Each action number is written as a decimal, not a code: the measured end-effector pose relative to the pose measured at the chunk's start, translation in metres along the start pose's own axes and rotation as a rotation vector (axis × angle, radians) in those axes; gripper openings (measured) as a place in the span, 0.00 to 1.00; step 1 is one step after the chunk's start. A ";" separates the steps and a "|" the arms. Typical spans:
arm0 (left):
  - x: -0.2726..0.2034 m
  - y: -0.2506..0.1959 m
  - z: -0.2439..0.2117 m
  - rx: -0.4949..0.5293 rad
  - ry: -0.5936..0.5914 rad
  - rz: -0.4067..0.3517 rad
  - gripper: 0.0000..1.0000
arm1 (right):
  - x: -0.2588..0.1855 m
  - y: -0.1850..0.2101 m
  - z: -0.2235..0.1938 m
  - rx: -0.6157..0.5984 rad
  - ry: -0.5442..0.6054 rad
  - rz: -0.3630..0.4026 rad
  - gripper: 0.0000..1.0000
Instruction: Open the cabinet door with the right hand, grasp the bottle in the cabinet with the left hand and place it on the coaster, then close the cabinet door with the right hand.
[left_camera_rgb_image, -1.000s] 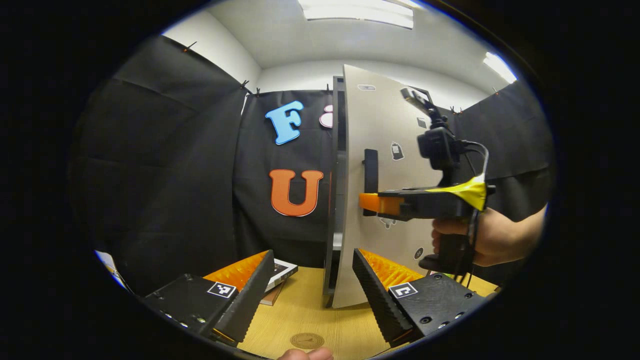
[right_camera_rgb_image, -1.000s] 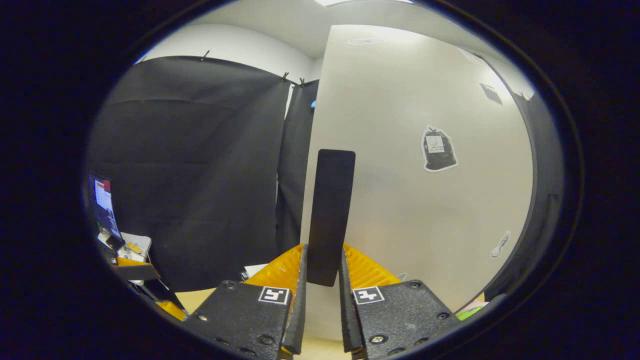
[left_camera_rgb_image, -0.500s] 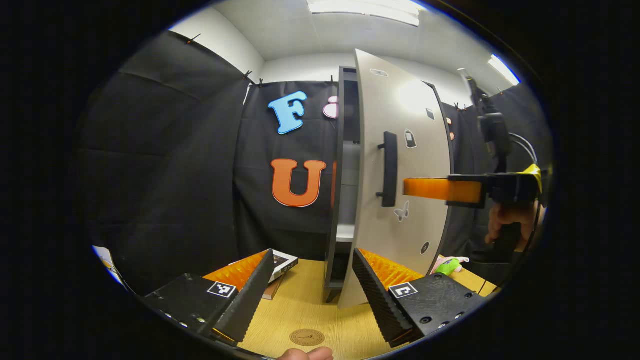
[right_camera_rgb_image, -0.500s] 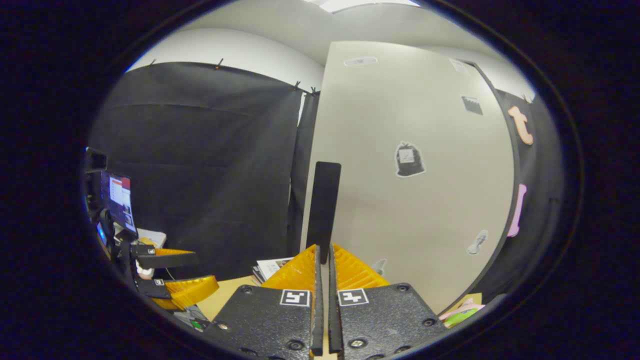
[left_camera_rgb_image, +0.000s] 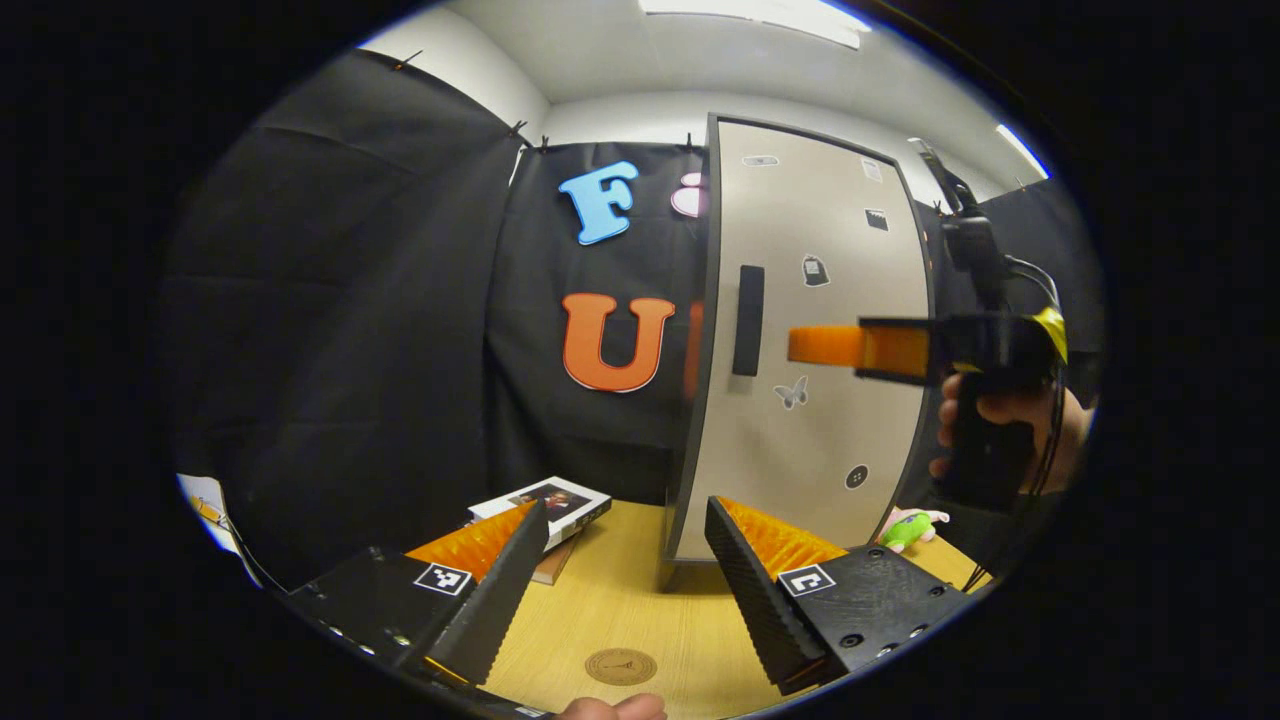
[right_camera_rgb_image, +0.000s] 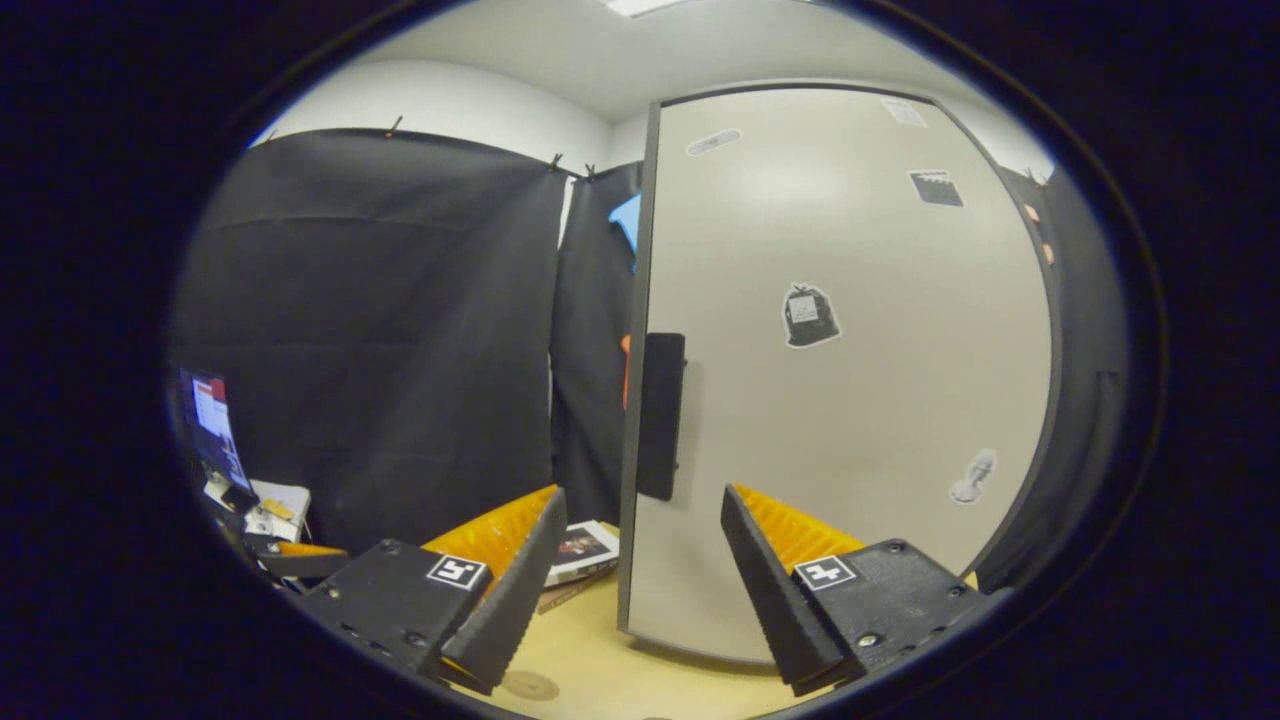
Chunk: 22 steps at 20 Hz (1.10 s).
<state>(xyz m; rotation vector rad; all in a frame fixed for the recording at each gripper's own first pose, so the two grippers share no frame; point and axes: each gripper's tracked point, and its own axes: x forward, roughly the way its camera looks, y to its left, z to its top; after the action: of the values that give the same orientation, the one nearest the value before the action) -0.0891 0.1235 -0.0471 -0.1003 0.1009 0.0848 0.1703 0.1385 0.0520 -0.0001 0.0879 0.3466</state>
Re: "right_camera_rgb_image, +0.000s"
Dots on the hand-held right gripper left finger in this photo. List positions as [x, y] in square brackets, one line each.
[515, 595]

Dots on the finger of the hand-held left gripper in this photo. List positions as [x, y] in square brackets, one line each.
[310, 565]

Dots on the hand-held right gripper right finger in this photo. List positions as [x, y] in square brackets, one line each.
[775, 595]

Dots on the round wooden coaster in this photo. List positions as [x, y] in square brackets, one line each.
[530, 685]

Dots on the grey cabinet door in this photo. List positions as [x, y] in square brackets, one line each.
[850, 400]

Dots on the brown book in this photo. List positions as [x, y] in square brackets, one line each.
[570, 595]

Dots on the white side desk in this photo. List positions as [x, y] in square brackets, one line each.
[290, 497]

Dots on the white picture book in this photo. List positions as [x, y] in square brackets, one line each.
[582, 548]

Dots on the black desk device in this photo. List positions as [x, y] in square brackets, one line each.
[236, 497]

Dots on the computer monitor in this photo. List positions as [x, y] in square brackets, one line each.
[215, 425]

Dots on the black backdrop cloth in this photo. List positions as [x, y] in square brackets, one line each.
[380, 330]

